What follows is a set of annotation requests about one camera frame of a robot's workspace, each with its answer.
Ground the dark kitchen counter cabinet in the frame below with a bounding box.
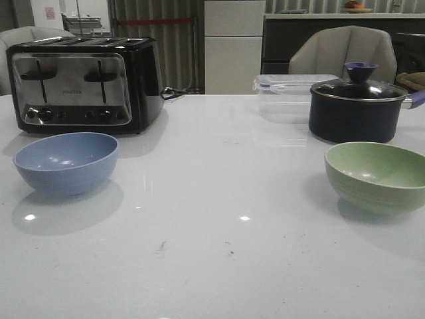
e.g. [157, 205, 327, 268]
[261, 13, 424, 83]

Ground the dark blue saucepan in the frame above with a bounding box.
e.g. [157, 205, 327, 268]
[309, 90, 424, 143]

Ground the glass pot lid blue knob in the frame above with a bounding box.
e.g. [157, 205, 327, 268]
[310, 62, 408, 100]

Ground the white refrigerator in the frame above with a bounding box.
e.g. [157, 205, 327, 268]
[204, 1, 266, 94]

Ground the black toaster power cord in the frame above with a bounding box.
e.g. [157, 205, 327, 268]
[160, 86, 187, 100]

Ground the fruit bowl on counter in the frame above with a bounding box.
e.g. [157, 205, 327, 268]
[342, 0, 373, 13]

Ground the blue bowl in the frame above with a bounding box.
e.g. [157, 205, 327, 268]
[13, 132, 119, 196]

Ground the clear plastic food container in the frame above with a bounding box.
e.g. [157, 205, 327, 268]
[253, 74, 337, 125]

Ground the black and chrome toaster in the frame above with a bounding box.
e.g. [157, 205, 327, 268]
[6, 37, 163, 134]

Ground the green bowl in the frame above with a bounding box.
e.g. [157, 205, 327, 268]
[324, 142, 424, 215]

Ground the beige upholstered chair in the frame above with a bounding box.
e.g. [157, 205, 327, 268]
[288, 25, 397, 84]

